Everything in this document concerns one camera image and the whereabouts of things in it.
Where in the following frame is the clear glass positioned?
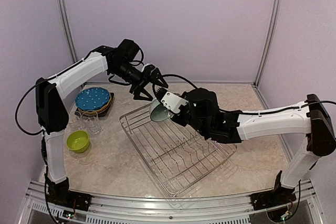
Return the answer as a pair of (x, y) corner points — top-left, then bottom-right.
(68, 111), (86, 131)
(82, 110), (101, 134)

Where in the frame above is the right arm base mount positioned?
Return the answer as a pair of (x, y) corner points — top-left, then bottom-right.
(250, 171), (297, 210)

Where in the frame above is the left frame post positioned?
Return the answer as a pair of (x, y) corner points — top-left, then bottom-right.
(57, 0), (79, 63)

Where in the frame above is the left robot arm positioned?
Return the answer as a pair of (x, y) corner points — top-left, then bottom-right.
(36, 40), (168, 184)

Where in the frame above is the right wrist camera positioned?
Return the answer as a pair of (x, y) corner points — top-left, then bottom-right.
(155, 88), (188, 114)

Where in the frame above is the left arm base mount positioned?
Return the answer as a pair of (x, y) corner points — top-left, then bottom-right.
(45, 174), (92, 211)

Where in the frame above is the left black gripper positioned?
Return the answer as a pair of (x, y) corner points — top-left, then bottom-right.
(110, 61), (168, 100)

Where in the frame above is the frame post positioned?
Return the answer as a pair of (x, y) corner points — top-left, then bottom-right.
(57, 0), (79, 63)
(254, 0), (281, 89)

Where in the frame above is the grey striped bowl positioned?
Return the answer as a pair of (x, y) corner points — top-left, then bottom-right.
(149, 99), (173, 122)

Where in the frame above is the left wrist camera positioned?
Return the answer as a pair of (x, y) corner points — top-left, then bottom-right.
(117, 39), (144, 63)

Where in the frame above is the metal wire dish rack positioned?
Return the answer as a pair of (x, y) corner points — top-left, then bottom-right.
(120, 105), (237, 197)

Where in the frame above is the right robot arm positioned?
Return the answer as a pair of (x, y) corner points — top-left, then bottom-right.
(167, 88), (335, 205)

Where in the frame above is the blue polka dot plate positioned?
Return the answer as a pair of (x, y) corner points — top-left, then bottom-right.
(75, 87), (111, 111)

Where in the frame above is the green bowl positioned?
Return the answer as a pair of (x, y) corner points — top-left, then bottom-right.
(66, 130), (90, 153)

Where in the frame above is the right frame post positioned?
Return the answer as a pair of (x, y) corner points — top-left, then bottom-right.
(254, 0), (281, 89)

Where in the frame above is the yellow polka dot plate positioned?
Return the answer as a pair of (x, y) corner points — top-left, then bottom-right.
(76, 93), (113, 116)

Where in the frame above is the aluminium front rail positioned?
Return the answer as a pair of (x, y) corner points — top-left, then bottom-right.
(16, 180), (327, 223)

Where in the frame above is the black floral square plate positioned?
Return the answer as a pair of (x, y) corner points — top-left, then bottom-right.
(75, 92), (114, 118)

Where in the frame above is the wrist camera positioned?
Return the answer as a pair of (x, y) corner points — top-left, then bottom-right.
(117, 39), (144, 63)
(155, 88), (188, 114)

